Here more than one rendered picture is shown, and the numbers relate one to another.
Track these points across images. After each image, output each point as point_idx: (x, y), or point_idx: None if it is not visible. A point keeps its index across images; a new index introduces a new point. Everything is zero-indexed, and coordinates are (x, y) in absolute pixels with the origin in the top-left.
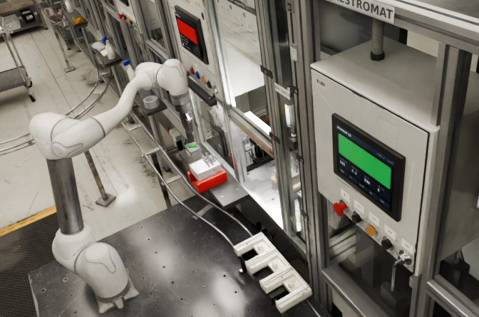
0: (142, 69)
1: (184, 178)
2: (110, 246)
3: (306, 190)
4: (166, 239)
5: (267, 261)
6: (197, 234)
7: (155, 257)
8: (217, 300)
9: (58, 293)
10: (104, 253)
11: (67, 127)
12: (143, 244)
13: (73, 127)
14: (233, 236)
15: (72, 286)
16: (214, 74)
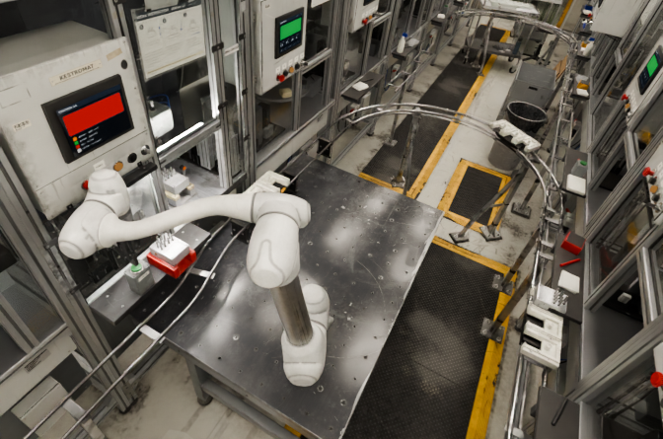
0: (101, 217)
1: (150, 315)
2: None
3: (248, 113)
4: (231, 319)
5: None
6: (214, 294)
7: (257, 315)
8: None
9: (336, 381)
10: (310, 284)
11: (285, 201)
12: (245, 337)
13: (280, 197)
14: (208, 263)
15: (324, 372)
16: (142, 131)
